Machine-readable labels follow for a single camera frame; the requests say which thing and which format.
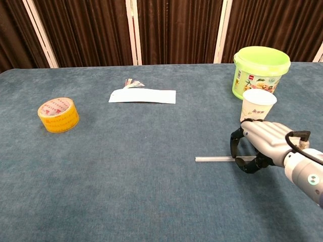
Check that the white paper bookmark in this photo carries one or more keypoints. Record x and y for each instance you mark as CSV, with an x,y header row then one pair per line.
x,y
143,96

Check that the yellow packing tape roll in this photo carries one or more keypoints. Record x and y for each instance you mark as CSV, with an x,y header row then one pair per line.
x,y
60,124

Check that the white screen frame post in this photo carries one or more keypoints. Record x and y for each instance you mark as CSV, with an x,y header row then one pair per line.
x,y
222,32
319,54
136,37
43,37

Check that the white paper cup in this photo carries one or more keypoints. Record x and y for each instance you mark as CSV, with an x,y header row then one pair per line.
x,y
255,111

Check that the blue tablecloth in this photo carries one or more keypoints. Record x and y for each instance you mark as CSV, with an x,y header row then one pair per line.
x,y
126,181

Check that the white pink tassel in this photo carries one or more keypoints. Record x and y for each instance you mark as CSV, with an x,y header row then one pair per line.
x,y
132,85

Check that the green plastic bucket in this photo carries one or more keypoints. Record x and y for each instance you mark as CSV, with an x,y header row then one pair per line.
x,y
252,81

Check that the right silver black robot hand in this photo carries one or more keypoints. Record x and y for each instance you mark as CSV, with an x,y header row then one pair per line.
x,y
267,136

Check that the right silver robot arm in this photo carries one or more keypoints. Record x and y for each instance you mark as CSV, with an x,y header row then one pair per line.
x,y
305,171

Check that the brown pleated curtain panel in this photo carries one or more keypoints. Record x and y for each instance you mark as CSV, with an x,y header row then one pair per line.
x,y
272,22
12,32
176,30
85,32

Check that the clear plastic straw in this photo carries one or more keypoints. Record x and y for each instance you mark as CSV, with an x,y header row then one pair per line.
x,y
214,159

